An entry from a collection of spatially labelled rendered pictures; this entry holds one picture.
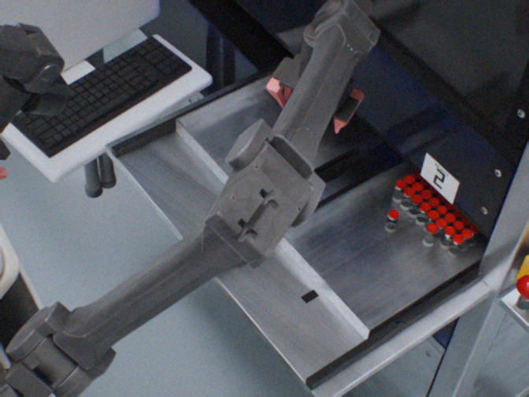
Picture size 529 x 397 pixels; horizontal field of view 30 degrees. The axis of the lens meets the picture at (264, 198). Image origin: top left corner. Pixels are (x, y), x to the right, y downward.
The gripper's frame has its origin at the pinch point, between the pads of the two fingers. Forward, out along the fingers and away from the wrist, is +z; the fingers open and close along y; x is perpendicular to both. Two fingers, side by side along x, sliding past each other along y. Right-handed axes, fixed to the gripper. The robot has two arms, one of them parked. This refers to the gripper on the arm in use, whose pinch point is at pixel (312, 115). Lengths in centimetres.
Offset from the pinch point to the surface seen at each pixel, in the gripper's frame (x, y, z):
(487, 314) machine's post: -2, -40, 39
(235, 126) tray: -14.8, 21.7, 35.7
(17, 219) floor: -11, 92, 128
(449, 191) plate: -11.4, -24.0, 19.9
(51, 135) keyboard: 3, 55, 41
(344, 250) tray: 2.2, -11.0, 32.1
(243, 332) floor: -11, 15, 124
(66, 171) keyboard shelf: 8, 49, 43
